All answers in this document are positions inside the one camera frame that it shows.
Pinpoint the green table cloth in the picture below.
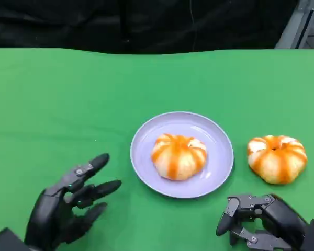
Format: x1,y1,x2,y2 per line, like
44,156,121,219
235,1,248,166
0,47,314,251

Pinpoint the orange and white bread roll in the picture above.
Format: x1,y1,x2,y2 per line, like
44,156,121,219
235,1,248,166
150,133,208,181
247,134,308,185

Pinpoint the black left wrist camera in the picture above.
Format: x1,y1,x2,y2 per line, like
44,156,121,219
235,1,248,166
0,227,26,251

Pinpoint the black backdrop curtain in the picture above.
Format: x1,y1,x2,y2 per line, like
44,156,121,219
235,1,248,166
0,0,299,55

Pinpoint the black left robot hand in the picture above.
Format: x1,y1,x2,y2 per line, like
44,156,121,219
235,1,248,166
24,153,122,251

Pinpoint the grey aluminium frame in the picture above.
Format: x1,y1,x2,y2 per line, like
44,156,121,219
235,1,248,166
274,0,314,50

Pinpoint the lilac plate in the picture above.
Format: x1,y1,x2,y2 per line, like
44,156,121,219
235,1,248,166
130,111,235,199

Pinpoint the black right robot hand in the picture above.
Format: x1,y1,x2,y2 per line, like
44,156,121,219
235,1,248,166
216,193,309,249

